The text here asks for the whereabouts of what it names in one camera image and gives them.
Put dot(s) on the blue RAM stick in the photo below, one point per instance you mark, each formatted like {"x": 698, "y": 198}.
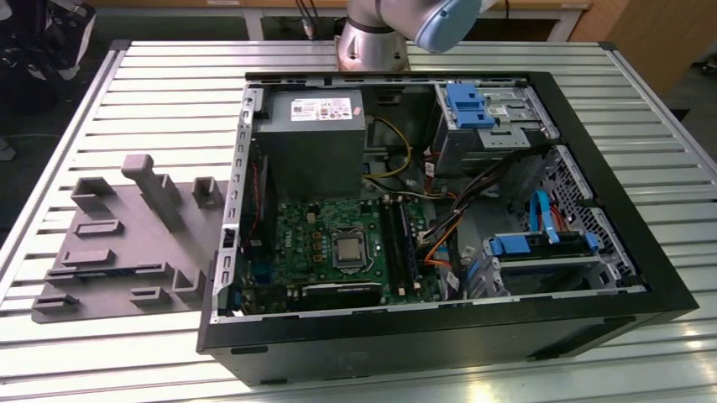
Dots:
{"x": 112, "y": 273}

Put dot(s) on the black RAM slot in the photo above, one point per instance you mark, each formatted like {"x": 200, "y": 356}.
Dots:
{"x": 393, "y": 247}

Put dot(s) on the grey parts rack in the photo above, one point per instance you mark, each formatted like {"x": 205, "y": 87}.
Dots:
{"x": 128, "y": 226}

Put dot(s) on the grey power supply unit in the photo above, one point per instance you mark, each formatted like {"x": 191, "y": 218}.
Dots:
{"x": 307, "y": 155}

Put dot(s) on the green motherboard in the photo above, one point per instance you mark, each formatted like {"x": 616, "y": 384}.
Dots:
{"x": 296, "y": 218}

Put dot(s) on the silver CPU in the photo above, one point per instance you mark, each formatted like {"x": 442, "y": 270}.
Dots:
{"x": 349, "y": 250}

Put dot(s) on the metal CPU socket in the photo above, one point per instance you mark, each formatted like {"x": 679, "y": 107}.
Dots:
{"x": 351, "y": 266}

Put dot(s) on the blue plastic bay latch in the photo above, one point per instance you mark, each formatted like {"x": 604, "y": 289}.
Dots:
{"x": 467, "y": 109}

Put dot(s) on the black graphics card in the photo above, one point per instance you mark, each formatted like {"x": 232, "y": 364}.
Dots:
{"x": 335, "y": 298}

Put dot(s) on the metal optical drive cage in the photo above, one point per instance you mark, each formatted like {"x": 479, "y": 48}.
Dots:
{"x": 503, "y": 138}

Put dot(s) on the white framed wooden desk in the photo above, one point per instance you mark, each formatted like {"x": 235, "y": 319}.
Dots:
{"x": 564, "y": 25}

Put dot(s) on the black PC case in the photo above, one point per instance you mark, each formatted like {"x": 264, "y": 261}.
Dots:
{"x": 391, "y": 348}

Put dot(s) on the hard disk in blue carrier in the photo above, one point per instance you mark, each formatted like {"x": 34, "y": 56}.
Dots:
{"x": 512, "y": 245}

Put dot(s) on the metal disk bay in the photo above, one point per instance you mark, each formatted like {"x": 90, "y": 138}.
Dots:
{"x": 551, "y": 261}

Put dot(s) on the wooden cabinet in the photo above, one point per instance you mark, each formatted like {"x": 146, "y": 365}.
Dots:
{"x": 648, "y": 42}

